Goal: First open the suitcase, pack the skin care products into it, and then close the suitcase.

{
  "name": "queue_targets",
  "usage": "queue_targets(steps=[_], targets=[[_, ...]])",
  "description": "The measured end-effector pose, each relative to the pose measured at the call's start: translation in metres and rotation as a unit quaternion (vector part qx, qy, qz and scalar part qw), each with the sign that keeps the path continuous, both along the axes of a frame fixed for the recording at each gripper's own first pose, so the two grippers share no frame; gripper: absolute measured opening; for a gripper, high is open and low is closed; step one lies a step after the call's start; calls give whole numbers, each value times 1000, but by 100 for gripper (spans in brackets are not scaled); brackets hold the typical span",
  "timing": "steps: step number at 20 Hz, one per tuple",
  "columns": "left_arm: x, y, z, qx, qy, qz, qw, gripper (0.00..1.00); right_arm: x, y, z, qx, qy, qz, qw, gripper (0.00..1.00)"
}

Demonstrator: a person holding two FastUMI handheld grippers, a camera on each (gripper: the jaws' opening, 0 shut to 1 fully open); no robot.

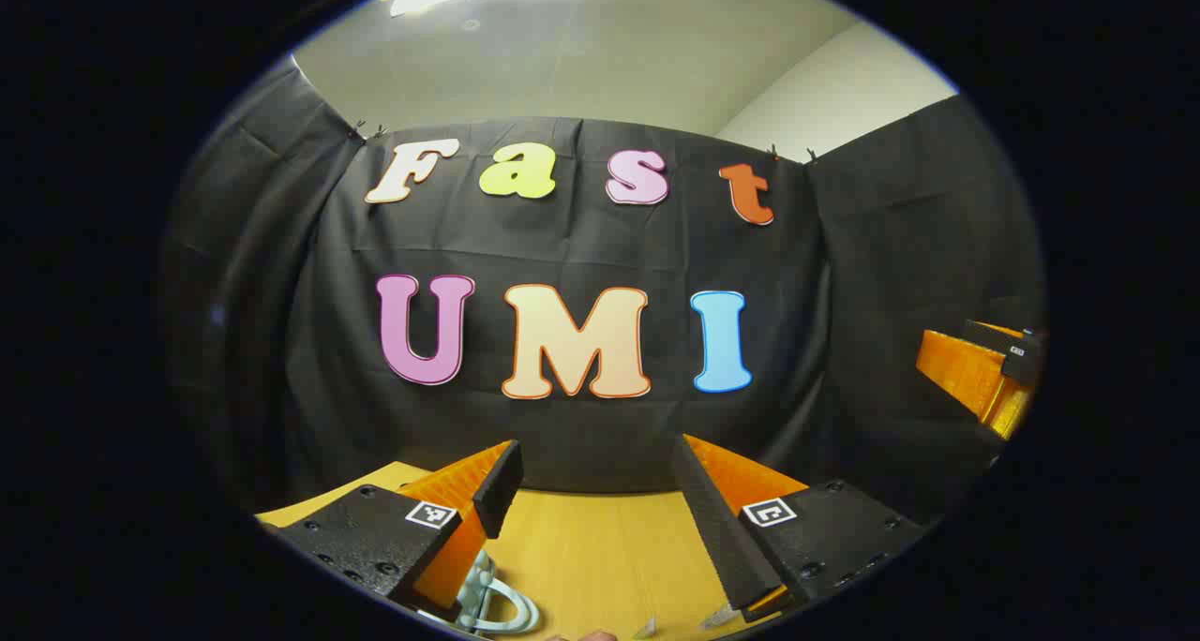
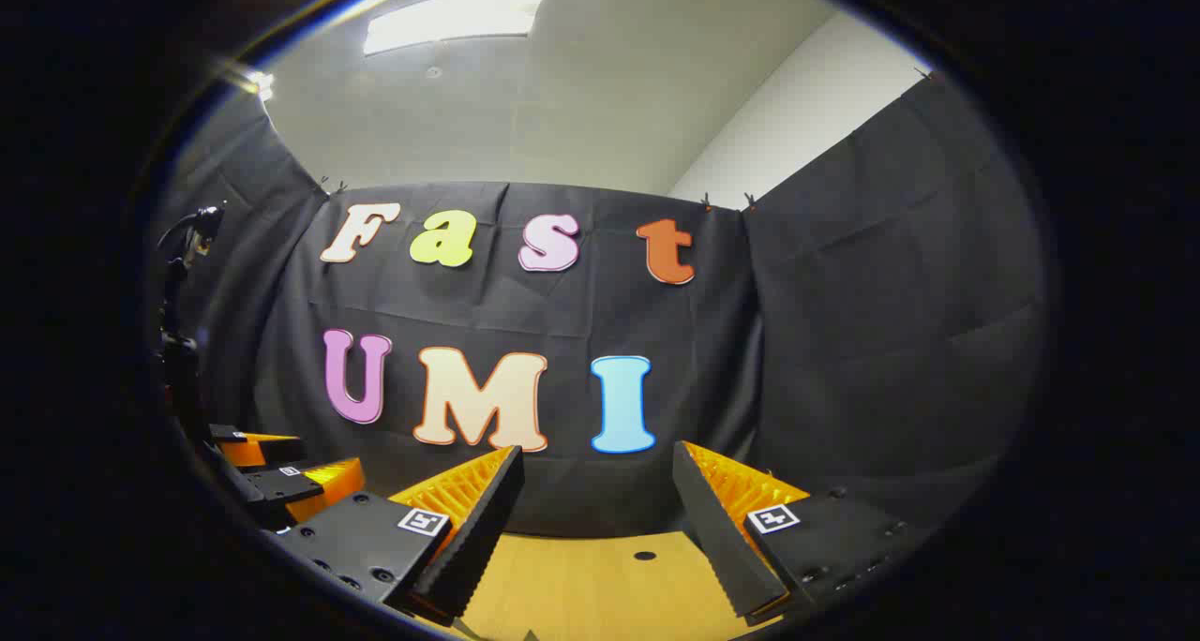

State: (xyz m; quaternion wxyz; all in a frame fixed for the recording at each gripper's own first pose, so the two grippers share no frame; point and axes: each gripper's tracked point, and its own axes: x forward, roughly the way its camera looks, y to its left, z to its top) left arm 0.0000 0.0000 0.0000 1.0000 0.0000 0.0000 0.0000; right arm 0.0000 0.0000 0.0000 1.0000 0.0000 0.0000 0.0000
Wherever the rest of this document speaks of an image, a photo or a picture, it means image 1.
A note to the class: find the black backdrop cloth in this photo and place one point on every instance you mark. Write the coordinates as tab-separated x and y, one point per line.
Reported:
581	247

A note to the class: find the pale blue suitcase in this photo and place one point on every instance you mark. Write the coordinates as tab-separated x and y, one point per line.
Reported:
476	585

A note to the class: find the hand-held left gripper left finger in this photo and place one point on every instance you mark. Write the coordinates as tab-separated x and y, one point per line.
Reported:
502	491

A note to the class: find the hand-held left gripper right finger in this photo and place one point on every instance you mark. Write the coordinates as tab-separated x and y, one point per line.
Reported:
712	529

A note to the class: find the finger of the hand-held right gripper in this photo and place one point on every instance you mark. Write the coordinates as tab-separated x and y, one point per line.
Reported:
966	369

